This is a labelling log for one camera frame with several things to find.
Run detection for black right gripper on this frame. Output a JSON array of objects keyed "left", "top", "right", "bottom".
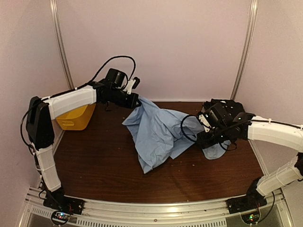
[{"left": 197, "top": 126, "right": 229, "bottom": 149}]

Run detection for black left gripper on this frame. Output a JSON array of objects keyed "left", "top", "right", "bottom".
[{"left": 109, "top": 87, "right": 141, "bottom": 109}]

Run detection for light blue long sleeve shirt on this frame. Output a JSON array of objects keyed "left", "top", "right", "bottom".
[{"left": 122, "top": 96, "right": 232, "bottom": 175}]

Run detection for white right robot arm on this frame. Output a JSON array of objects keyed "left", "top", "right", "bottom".
[{"left": 196, "top": 99, "right": 303, "bottom": 209}]

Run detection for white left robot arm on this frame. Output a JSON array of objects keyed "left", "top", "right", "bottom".
[{"left": 26, "top": 68, "right": 141, "bottom": 210}]

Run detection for black folded button shirt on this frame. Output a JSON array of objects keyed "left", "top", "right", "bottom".
[{"left": 201, "top": 99, "right": 245, "bottom": 118}]

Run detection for yellow plastic basket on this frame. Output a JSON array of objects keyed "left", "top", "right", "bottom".
[{"left": 56, "top": 104, "right": 96, "bottom": 131}]

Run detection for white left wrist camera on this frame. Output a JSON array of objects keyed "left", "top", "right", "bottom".
[{"left": 123, "top": 77, "right": 141, "bottom": 95}]

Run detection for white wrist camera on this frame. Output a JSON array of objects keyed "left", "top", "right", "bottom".
[
  {"left": 198, "top": 113, "right": 212, "bottom": 133},
  {"left": 123, "top": 77, "right": 141, "bottom": 95}
]

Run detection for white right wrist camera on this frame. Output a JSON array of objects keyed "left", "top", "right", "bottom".
[{"left": 198, "top": 113, "right": 212, "bottom": 133}]

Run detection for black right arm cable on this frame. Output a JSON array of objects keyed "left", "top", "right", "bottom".
[{"left": 179, "top": 114, "right": 238, "bottom": 152}]

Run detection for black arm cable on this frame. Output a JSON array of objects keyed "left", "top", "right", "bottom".
[
  {"left": 71, "top": 55, "right": 137, "bottom": 92},
  {"left": 179, "top": 114, "right": 238, "bottom": 152}
]

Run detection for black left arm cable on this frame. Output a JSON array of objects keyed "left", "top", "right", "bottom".
[{"left": 71, "top": 55, "right": 137, "bottom": 92}]

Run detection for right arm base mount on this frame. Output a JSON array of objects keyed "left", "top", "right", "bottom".
[{"left": 226, "top": 195, "right": 267, "bottom": 214}]

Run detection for aluminium front rail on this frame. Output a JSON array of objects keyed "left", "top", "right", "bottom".
[{"left": 22, "top": 186, "right": 292, "bottom": 227}]

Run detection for aluminium right corner post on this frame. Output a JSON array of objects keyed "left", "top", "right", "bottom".
[{"left": 231, "top": 0, "right": 258, "bottom": 100}]

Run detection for aluminium corner post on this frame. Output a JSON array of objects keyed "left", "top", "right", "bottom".
[
  {"left": 49, "top": 0, "right": 74, "bottom": 89},
  {"left": 231, "top": 0, "right": 258, "bottom": 100}
]

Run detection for aluminium left corner post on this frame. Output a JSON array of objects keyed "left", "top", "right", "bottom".
[{"left": 49, "top": 0, "right": 74, "bottom": 89}]

